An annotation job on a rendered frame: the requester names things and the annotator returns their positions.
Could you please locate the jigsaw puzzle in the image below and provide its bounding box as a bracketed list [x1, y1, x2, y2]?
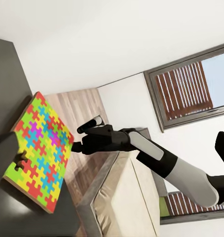
[3, 91, 74, 214]

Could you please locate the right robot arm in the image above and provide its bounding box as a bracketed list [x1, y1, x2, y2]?
[71, 115, 224, 208]

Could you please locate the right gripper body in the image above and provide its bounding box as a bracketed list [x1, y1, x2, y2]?
[82, 124, 122, 155]

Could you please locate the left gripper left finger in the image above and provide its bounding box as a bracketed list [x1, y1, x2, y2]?
[0, 131, 19, 180]

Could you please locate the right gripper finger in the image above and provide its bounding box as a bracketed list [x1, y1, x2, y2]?
[84, 125, 112, 139]
[71, 142, 98, 154]

